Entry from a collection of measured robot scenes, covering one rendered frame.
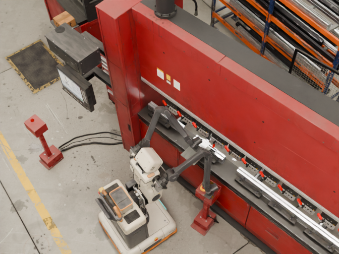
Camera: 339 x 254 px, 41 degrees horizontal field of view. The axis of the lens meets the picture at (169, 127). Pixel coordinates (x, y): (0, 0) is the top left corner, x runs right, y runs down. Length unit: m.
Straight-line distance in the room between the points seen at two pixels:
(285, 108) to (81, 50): 1.91
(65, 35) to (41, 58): 2.67
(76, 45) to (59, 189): 2.07
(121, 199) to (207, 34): 1.79
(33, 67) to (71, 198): 2.25
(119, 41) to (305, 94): 1.68
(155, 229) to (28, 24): 4.08
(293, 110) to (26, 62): 4.62
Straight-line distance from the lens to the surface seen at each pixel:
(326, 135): 3.31
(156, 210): 5.07
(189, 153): 4.56
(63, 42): 4.32
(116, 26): 3.98
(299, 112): 3.33
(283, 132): 3.60
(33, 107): 6.46
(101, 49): 4.54
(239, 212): 4.88
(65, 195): 5.62
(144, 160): 4.12
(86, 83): 4.44
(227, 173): 4.61
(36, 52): 7.13
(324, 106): 3.41
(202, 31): 3.77
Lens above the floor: 4.89
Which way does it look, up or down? 55 degrees down
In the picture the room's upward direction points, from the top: 2 degrees counter-clockwise
